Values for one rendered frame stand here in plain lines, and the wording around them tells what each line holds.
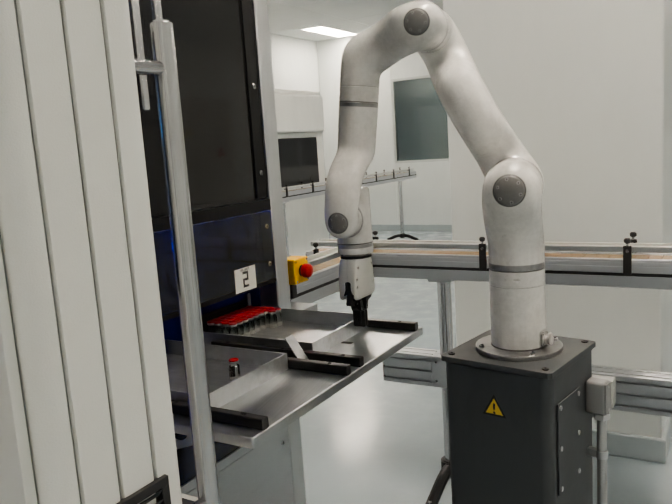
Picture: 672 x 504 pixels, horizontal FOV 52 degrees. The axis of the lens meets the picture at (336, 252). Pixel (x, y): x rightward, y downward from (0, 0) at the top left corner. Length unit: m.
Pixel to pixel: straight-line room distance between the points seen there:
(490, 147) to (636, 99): 1.38
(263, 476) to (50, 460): 1.27
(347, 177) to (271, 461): 0.82
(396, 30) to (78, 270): 0.99
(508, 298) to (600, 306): 1.47
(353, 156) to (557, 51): 1.53
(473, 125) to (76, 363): 1.05
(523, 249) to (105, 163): 1.01
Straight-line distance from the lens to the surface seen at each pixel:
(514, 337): 1.54
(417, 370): 2.62
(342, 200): 1.51
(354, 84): 1.57
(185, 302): 0.79
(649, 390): 2.41
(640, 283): 2.30
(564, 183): 2.92
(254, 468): 1.87
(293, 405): 1.27
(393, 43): 1.50
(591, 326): 3.00
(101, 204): 0.68
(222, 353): 1.55
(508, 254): 1.50
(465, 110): 1.50
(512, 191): 1.42
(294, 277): 1.92
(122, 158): 0.70
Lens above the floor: 1.34
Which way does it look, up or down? 9 degrees down
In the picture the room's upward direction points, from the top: 4 degrees counter-clockwise
